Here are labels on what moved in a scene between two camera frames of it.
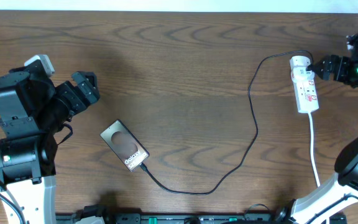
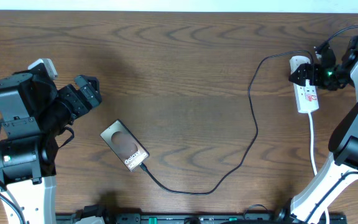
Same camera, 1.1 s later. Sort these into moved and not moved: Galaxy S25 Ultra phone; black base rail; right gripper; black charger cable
Moved: right gripper
Not moved: Galaxy S25 Ultra phone; black base rail; black charger cable
